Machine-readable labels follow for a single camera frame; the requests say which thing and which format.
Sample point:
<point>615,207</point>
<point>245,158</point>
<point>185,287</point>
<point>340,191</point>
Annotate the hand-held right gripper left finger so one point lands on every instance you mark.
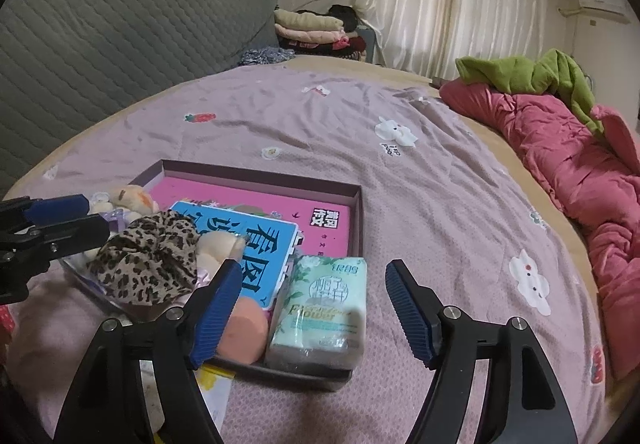
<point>215,319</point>

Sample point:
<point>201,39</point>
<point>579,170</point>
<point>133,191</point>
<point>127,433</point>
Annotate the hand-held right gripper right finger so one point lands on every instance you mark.
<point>412,319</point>

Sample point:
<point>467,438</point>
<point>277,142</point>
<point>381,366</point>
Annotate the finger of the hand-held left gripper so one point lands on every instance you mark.
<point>75,234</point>
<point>60,208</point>

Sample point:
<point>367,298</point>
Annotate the orange sponge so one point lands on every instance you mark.
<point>245,329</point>

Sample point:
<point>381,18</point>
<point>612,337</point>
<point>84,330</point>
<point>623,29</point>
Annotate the teddy bear purple dress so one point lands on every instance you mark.
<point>130,199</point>

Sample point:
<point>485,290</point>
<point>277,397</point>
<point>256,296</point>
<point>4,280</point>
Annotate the teddy bear pink dress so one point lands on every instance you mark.
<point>220,246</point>

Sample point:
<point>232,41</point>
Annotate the leopard print scrunchie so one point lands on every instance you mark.
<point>145,259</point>

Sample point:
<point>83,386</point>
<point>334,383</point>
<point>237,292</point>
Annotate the green floral tissue pack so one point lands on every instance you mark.
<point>320,294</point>

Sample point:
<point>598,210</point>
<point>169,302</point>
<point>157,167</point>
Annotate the dark cardboard box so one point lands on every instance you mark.
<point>351,219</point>

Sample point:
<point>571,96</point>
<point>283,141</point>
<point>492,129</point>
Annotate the yellow packet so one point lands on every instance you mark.
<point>215,386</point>

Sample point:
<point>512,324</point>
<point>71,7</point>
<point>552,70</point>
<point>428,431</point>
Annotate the pink book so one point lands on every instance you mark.
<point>320,229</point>

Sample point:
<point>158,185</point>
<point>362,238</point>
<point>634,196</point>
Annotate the grey quilted headboard cover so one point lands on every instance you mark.
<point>110,38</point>

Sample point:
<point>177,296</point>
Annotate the purple printed bedspread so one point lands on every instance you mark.
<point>300,123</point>

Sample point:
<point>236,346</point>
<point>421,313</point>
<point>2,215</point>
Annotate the pink quilt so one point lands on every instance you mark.
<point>575,163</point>

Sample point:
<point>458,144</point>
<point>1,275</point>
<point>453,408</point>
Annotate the blue patterned cloth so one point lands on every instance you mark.
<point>265,57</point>

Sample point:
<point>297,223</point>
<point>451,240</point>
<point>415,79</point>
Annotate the green blanket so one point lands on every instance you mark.
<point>520,71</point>

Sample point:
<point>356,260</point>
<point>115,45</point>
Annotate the dark red folded cloth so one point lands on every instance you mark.
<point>345,46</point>

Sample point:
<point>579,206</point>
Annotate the pink folded cloth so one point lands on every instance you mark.
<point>305,36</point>

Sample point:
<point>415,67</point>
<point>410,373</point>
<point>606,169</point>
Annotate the beige folded cloth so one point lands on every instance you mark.
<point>305,18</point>

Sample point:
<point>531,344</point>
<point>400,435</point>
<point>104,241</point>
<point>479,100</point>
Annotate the black garment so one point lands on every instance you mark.
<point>345,16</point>

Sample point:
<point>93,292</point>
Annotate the white air conditioner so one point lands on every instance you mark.
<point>600,1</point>

